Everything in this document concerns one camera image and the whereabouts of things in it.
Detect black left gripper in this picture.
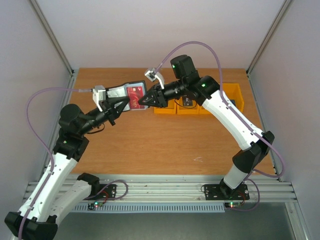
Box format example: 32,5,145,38
80,96,132,135

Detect black leather card holder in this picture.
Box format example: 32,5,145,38
106,80,149,109

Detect red VIP card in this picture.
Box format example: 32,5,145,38
126,84,146,110

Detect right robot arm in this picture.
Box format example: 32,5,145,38
138,54,275,199

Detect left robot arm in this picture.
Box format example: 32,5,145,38
4,96,130,240

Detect black card in bin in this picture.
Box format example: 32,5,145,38
182,96,193,108

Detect yellow bin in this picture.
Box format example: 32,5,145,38
153,99,177,115
222,82,245,113
198,106,211,115
174,96,199,115

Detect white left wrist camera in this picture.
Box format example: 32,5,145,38
92,85,107,112

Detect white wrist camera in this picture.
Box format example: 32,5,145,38
144,68,165,89
92,85,107,112

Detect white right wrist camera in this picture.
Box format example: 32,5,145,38
144,68,165,89

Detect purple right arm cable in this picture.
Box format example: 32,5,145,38
154,41,286,182

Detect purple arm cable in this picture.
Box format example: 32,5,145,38
17,87,95,238
154,41,286,182

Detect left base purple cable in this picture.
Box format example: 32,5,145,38
84,179,129,201

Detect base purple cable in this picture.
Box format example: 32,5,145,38
84,179,129,201
224,176,261,212

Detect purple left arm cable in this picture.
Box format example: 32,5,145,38
17,87,95,238

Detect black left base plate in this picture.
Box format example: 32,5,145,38
95,184,117,200

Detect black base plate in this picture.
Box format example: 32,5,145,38
200,183,250,201
95,184,117,200

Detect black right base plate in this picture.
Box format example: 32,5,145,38
200,183,250,201

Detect grey slotted cable duct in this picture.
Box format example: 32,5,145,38
72,202,225,214

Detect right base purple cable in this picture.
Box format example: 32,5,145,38
224,176,261,212

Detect aluminium frame post left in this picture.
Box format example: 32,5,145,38
27,0,74,76

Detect aluminium frame post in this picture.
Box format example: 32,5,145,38
246,0,294,77
27,0,74,76

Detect aluminium rail base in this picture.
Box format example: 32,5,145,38
22,173,298,203

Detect aluminium frame post right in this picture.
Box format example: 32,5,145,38
246,0,294,77

